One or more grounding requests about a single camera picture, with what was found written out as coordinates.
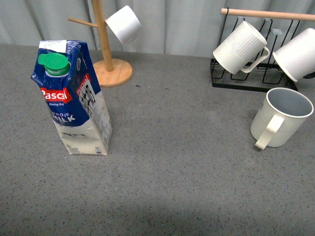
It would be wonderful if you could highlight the blue white milk carton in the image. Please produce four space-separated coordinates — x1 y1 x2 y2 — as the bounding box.
31 40 112 155

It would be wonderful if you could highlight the white ribbed mug hanging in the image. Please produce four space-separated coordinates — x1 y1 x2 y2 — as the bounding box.
213 21 270 74

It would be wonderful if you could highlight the wooden mug tree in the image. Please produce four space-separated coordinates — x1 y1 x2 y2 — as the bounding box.
68 0 133 88

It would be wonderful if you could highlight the black wire mug rack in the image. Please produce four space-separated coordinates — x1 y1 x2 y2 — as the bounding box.
210 7 315 92

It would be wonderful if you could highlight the white ribbed mug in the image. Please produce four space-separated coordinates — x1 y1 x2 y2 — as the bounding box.
213 21 270 74
250 88 314 149

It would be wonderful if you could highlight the white cup hanging right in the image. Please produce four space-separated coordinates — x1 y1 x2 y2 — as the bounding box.
272 28 315 82

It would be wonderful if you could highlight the white cup on mug tree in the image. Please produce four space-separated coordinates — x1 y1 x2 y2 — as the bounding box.
105 5 142 44

